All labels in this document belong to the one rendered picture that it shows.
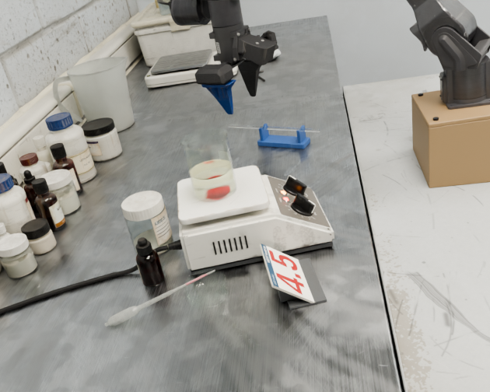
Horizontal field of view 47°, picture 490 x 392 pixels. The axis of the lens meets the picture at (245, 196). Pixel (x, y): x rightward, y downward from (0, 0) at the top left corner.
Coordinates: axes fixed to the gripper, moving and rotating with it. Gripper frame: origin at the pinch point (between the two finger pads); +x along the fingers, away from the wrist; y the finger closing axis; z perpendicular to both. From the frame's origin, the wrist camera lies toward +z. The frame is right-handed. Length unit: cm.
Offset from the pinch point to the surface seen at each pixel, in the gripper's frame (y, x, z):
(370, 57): 111, 29, -12
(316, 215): -28.3, 7.5, 26.8
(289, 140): -0.4, 10.2, 9.4
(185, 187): -33.2, 2.3, 9.4
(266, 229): -35.4, 5.8, 22.9
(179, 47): 51, 6, -52
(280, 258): -37.4, 8.6, 25.4
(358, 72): 109, 34, -16
